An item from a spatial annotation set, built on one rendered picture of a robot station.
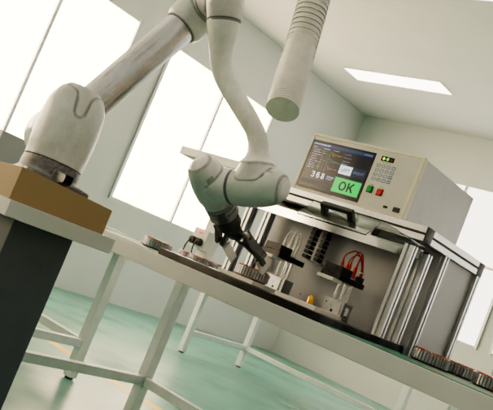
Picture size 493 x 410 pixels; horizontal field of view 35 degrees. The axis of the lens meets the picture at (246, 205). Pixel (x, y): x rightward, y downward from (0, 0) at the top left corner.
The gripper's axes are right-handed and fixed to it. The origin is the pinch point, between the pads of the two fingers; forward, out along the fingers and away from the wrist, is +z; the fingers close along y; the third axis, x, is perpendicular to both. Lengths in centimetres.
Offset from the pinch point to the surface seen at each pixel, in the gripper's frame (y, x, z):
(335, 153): 2.9, 46.7, -7.5
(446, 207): 35, 55, 14
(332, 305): 23.9, 6.1, 14.9
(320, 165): -1.1, 42.1, -4.9
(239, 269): -0.7, -3.2, -0.1
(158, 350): -89, -7, 87
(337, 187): 8.7, 37.3, -2.1
